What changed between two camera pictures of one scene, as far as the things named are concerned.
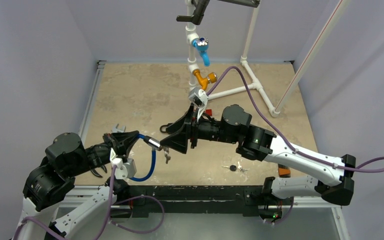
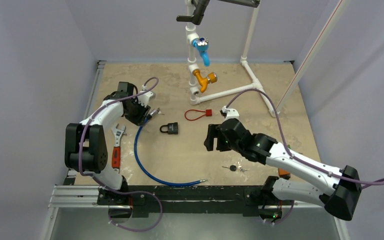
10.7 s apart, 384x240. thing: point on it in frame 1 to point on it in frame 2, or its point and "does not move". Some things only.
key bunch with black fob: [233, 168] does not move
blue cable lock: [155, 145] to [152, 114]
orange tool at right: [284, 172] does not move
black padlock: [166, 126] does not move
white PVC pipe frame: [192, 36] does not move
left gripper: [122, 141] to [143, 111]
